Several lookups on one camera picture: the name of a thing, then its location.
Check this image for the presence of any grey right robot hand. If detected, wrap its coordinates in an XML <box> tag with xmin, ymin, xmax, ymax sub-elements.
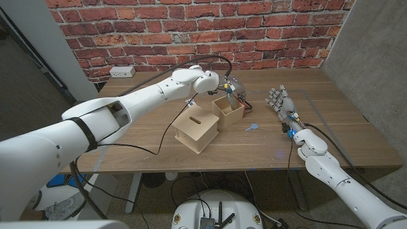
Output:
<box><xmin>265</xmin><ymin>85</ymin><xmax>306</xmax><ymax>139</ymax></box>

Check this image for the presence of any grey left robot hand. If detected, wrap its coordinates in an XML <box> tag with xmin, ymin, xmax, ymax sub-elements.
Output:
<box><xmin>217</xmin><ymin>75</ymin><xmax>248</xmax><ymax>111</ymax></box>

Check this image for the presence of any wooden drawer with red front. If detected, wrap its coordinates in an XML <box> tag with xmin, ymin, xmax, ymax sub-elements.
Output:
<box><xmin>211</xmin><ymin>95</ymin><xmax>254</xmax><ymax>128</ymax></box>

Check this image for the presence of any wooden box with slot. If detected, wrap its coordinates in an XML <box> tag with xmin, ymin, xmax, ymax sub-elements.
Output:
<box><xmin>171</xmin><ymin>104</ymin><xmax>221</xmax><ymax>155</ymax></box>

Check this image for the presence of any white robot base with antennas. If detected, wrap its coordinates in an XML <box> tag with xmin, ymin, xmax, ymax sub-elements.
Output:
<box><xmin>171</xmin><ymin>190</ymin><xmax>264</xmax><ymax>229</ymax></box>

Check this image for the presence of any white table leg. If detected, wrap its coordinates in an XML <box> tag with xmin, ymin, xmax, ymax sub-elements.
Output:
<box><xmin>125</xmin><ymin>172</ymin><xmax>143</xmax><ymax>214</ymax></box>
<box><xmin>287</xmin><ymin>170</ymin><xmax>308</xmax><ymax>212</ymax></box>

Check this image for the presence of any black power adapter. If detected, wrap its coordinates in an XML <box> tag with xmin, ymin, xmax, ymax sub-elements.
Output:
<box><xmin>275</xmin><ymin>218</ymin><xmax>292</xmax><ymax>229</ymax></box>

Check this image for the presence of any white power outlet strip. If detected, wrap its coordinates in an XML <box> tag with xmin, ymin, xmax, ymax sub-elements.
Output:
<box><xmin>109</xmin><ymin>66</ymin><xmax>136</xmax><ymax>79</ymax></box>

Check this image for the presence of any black round floor device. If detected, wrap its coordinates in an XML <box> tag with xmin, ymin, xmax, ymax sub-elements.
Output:
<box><xmin>141</xmin><ymin>172</ymin><xmax>166</xmax><ymax>189</ymax></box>

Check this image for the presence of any grey sneaker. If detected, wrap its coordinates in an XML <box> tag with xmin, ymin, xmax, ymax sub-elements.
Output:
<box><xmin>43</xmin><ymin>192</ymin><xmax>86</xmax><ymax>221</ymax></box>
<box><xmin>27</xmin><ymin>190</ymin><xmax>43</xmax><ymax>209</ymax></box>

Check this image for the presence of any white robot chest shell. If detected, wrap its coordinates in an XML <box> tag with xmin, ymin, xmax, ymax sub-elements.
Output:
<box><xmin>0</xmin><ymin>219</ymin><xmax>130</xmax><ymax>229</ymax></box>

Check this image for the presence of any person's bare leg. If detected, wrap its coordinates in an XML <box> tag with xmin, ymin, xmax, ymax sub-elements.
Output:
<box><xmin>19</xmin><ymin>208</ymin><xmax>45</xmax><ymax>221</ymax></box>

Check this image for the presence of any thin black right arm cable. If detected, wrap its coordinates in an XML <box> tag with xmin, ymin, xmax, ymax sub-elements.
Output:
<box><xmin>287</xmin><ymin>136</ymin><xmax>295</xmax><ymax>172</ymax></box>

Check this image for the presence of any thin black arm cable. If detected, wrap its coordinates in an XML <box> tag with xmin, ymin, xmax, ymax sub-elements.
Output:
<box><xmin>72</xmin><ymin>91</ymin><xmax>210</xmax><ymax>229</ymax></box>
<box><xmin>287</xmin><ymin>136</ymin><xmax>295</xmax><ymax>172</ymax></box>

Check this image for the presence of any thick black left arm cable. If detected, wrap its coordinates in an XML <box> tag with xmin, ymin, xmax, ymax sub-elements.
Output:
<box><xmin>68</xmin><ymin>54</ymin><xmax>233</xmax><ymax>221</ymax></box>

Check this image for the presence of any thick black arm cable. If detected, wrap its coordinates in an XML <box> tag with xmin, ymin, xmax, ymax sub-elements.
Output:
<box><xmin>305</xmin><ymin>123</ymin><xmax>407</xmax><ymax>211</ymax></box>
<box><xmin>68</xmin><ymin>54</ymin><xmax>233</xmax><ymax>221</ymax></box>

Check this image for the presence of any printed brick wall backdrop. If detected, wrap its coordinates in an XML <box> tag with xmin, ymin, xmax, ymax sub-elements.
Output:
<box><xmin>45</xmin><ymin>0</ymin><xmax>357</xmax><ymax>84</ymax></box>

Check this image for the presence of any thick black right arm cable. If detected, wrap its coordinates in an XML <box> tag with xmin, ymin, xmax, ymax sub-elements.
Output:
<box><xmin>305</xmin><ymin>123</ymin><xmax>407</xmax><ymax>211</ymax></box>

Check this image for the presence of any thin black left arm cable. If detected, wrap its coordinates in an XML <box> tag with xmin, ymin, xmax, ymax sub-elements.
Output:
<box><xmin>72</xmin><ymin>91</ymin><xmax>210</xmax><ymax>229</ymax></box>

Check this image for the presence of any black floor cable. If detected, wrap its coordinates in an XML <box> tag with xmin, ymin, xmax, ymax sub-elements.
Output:
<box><xmin>170</xmin><ymin>173</ymin><xmax>210</xmax><ymax>223</ymax></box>

